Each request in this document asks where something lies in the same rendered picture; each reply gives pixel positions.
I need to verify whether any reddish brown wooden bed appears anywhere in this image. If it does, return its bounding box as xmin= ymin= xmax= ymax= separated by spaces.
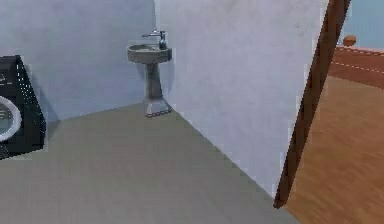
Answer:
xmin=328 ymin=34 xmax=384 ymax=90

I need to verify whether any dark soap dispenser bottle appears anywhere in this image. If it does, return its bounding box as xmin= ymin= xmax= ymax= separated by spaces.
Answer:
xmin=158 ymin=30 xmax=168 ymax=51

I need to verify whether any silver sink faucet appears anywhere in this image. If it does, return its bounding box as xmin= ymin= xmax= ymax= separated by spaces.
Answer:
xmin=141 ymin=29 xmax=163 ymax=39

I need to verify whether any black washing machine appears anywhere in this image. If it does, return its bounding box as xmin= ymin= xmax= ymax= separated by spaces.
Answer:
xmin=0 ymin=54 xmax=47 ymax=161

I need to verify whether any grey pedestal sink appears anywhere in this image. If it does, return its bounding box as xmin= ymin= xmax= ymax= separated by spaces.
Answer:
xmin=126 ymin=43 xmax=174 ymax=119

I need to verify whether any brown wooden door frame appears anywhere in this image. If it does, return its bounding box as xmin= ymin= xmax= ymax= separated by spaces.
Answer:
xmin=273 ymin=0 xmax=352 ymax=210

